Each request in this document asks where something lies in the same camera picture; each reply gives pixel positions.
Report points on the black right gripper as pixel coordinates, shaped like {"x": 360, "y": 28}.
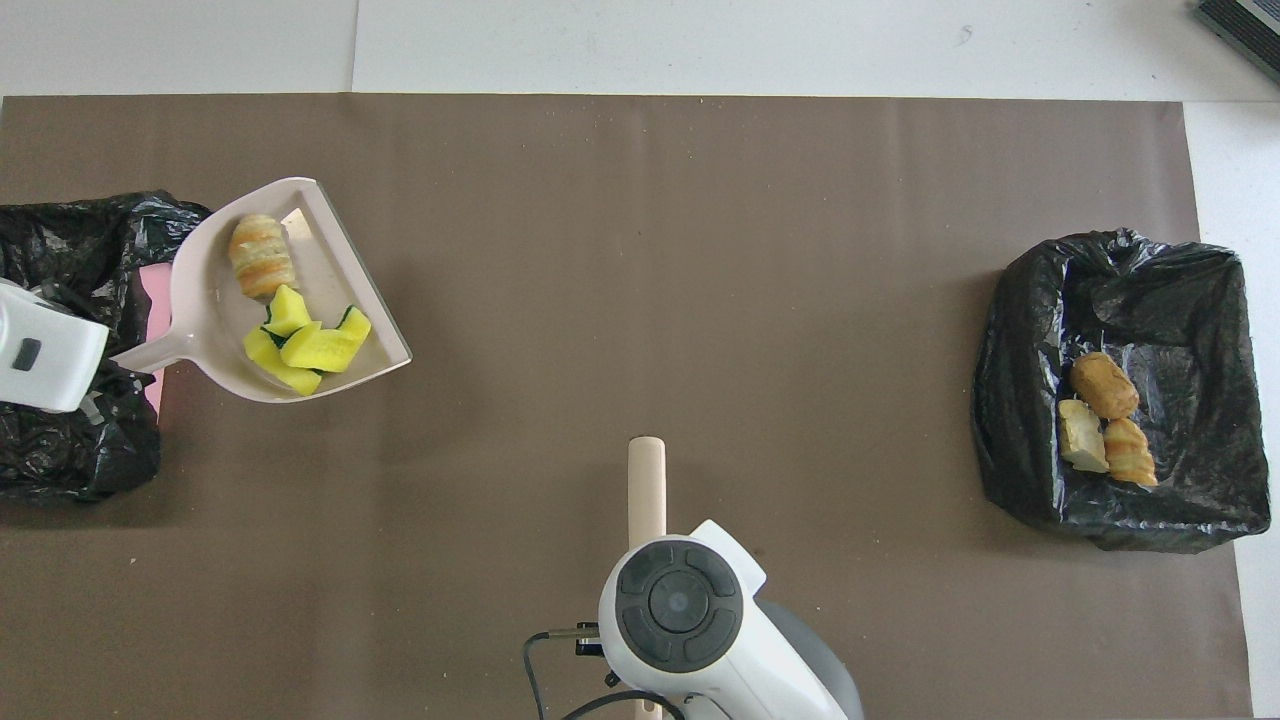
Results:
{"x": 591, "y": 640}

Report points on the beige hand brush black bristles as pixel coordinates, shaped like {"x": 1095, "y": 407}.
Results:
{"x": 647, "y": 490}

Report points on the yellow wedge sponge piece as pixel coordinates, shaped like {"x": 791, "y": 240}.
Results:
{"x": 275, "y": 365}

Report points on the striped croissant toy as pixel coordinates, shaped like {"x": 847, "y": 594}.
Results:
{"x": 261, "y": 257}
{"x": 1130, "y": 452}

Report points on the beige plastic dustpan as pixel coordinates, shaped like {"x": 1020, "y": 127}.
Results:
{"x": 200, "y": 310}

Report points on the pale flaky bread toy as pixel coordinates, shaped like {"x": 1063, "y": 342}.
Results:
{"x": 1082, "y": 438}

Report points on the brown bread roll toy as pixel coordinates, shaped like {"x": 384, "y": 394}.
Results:
{"x": 1105, "y": 385}

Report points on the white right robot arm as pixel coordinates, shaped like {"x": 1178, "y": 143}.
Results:
{"x": 680, "y": 610}

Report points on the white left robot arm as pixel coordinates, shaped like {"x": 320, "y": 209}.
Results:
{"x": 50, "y": 350}

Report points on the bin lined with black bag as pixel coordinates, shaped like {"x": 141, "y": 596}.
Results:
{"x": 1030, "y": 400}

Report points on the pink plastic bin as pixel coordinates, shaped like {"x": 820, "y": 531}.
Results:
{"x": 155, "y": 300}

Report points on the loose black trash bag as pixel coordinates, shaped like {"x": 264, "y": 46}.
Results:
{"x": 60, "y": 450}

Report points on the brown paper table mat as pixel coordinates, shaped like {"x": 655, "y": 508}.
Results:
{"x": 640, "y": 150}

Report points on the dark ribbed panel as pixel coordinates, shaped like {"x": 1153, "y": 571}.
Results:
{"x": 1245, "y": 25}

